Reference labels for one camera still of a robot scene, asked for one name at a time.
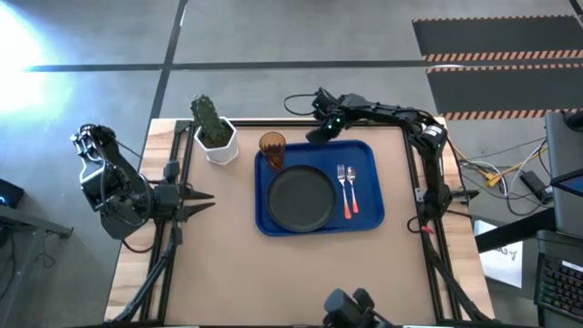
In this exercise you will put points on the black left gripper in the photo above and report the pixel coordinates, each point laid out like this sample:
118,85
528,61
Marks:
170,202

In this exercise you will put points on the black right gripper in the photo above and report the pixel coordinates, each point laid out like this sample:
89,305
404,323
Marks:
332,114

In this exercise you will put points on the amber ribbed glass cup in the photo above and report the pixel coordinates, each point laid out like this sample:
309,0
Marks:
272,148

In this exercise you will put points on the dark grey round plate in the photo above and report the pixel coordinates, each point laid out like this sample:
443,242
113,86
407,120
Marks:
300,199

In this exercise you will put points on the blue plastic tray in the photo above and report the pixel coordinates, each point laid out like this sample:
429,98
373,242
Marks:
364,218

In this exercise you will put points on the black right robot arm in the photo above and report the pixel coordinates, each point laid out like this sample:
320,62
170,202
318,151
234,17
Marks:
428,146

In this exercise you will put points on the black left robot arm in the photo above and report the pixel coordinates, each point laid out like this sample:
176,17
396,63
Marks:
114,191

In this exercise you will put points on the green cactus plant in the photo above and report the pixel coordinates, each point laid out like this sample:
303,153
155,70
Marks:
207,120

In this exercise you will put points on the grey side desk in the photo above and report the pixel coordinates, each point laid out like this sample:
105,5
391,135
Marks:
27,223

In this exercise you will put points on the black electronic device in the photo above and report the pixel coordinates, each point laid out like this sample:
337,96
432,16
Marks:
9,193

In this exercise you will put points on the black floor mat hazard stripes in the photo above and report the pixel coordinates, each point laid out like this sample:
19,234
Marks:
505,91
496,36

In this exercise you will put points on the black desk beam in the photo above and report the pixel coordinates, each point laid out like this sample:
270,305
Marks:
510,234

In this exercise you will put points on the black power adapter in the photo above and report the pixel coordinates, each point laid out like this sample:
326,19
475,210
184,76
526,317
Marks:
535,184

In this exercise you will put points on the black backlit keyboard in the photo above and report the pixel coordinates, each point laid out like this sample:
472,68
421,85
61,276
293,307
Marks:
560,289

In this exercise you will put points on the black aluminium table frame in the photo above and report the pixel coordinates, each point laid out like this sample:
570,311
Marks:
273,123

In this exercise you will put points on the black camera device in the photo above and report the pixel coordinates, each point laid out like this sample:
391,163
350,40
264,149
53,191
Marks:
348,310

